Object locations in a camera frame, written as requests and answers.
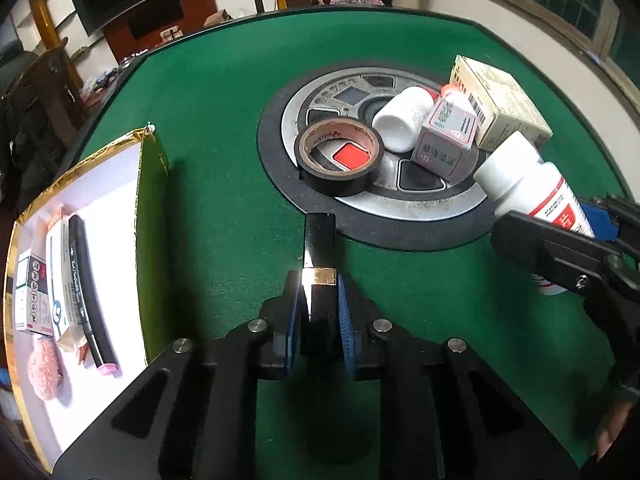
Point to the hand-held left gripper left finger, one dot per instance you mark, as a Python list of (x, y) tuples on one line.
[(292, 325)]

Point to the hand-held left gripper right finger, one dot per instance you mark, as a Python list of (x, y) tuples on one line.
[(347, 330)]

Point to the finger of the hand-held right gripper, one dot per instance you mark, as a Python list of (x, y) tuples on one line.
[(602, 217), (540, 245)]

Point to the white pill bottle red label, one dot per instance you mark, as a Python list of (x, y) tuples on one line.
[(525, 180)]

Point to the black gold-banded tube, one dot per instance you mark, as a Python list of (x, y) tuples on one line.
[(320, 240)]

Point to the pink and white medicine box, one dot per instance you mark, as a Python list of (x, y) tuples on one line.
[(442, 155)]

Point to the large cream medicine box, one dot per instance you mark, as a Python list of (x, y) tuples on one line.
[(505, 105)]

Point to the black tape roll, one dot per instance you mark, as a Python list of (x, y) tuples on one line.
[(325, 177)]

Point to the white gold-edged cardboard box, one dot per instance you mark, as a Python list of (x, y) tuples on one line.
[(110, 270)]

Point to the black marker pink cap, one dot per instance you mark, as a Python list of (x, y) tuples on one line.
[(85, 285)]

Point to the long white ointment box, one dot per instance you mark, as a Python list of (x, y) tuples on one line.
[(59, 305)]

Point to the pink plush toy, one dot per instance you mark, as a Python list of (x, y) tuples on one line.
[(45, 370)]

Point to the silver red medicine box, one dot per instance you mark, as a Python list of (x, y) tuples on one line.
[(32, 295)]

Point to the person's right hand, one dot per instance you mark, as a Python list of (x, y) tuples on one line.
[(612, 432)]

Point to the round silver table console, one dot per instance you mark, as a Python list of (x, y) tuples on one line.
[(425, 200)]

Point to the small red-capped dropper bottle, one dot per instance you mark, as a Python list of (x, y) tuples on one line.
[(454, 92)]

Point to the plain white pill bottle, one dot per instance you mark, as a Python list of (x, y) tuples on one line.
[(400, 120)]

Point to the small cardboard box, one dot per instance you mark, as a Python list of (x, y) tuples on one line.
[(217, 19)]

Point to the wooden television cabinet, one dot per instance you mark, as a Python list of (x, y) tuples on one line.
[(200, 5)]

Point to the dark wooden chair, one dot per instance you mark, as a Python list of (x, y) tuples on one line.
[(45, 95)]

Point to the window with brown frame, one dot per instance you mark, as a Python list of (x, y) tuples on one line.
[(565, 0)]

